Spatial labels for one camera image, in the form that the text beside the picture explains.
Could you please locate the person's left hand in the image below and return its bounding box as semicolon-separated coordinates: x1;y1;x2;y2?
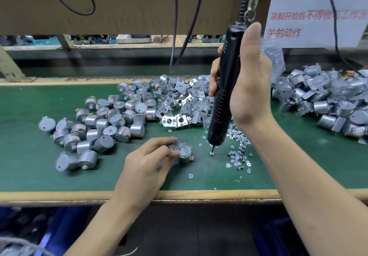
112;137;181;210

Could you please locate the person's right hand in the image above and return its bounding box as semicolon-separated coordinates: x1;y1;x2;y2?
209;22;274;133

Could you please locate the black electric screwdriver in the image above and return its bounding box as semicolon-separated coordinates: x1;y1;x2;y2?
206;0;256;156

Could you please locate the silver round motor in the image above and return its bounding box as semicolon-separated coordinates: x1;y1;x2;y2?
174;143;195;163

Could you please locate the pile of silver motors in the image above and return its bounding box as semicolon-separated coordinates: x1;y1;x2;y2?
38;95;157;172

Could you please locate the pile of assembled motors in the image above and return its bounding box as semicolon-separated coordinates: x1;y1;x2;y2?
271;63;368;145

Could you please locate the pile of metal brackets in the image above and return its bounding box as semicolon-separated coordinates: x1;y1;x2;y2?
118;74;216;130

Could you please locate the heap of grey binned motors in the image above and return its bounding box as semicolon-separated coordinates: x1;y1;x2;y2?
0;210;53;256

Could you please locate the person's right forearm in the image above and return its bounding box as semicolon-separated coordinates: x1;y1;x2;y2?
250;118;368;256

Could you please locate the small clear plastic bag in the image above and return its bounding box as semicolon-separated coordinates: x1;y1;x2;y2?
261;37;286;87

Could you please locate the scatter of small silver screws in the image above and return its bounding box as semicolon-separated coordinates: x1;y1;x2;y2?
190;121;254;179

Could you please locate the blue plastic bin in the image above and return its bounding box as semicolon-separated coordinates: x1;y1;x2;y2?
0;207;90;256

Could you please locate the white paper sign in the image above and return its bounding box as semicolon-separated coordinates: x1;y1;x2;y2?
266;0;368;48

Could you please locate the green bench mat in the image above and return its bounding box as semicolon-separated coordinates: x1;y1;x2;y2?
0;81;368;193

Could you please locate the dark blue crate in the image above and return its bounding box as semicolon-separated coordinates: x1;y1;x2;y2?
253;215;311;256

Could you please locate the brown back panel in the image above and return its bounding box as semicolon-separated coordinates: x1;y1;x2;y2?
0;0;271;35

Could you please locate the black hanging cable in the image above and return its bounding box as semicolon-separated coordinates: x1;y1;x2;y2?
169;0;179;73
174;0;207;73

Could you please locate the slanted wooden post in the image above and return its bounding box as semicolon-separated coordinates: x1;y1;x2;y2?
0;46;30;83

